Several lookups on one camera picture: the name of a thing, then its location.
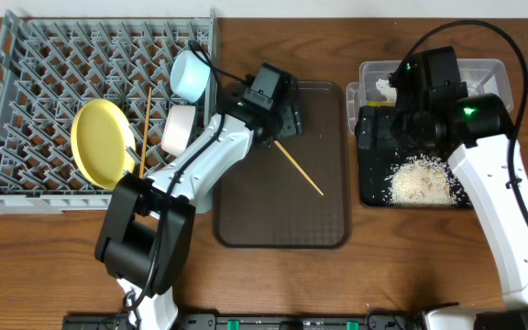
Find clear plastic waste bin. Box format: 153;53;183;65
346;59;514;134

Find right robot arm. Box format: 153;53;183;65
397;93;528;329

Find grey plastic dishwasher rack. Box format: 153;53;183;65
0;12;220;215

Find white tissue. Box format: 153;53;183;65
376;79;397;103

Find rice and food scraps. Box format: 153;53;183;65
384;155;460;208

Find yellow orange snack wrapper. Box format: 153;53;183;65
365;101;395;107

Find black rectangular tray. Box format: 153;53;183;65
355;105;471;209

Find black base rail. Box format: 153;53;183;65
61;313;425;330

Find light blue bowl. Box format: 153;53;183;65
170;49;211;103

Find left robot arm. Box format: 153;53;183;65
94;79;303;329

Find white pink shallow bowl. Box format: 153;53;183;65
160;105;196;157

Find dark brown serving tray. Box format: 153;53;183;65
214;81;351;249

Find yellow round plate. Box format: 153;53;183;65
71;99;136;190

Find wooden chopstick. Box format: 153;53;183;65
138;86;153;179
274;140;325;196

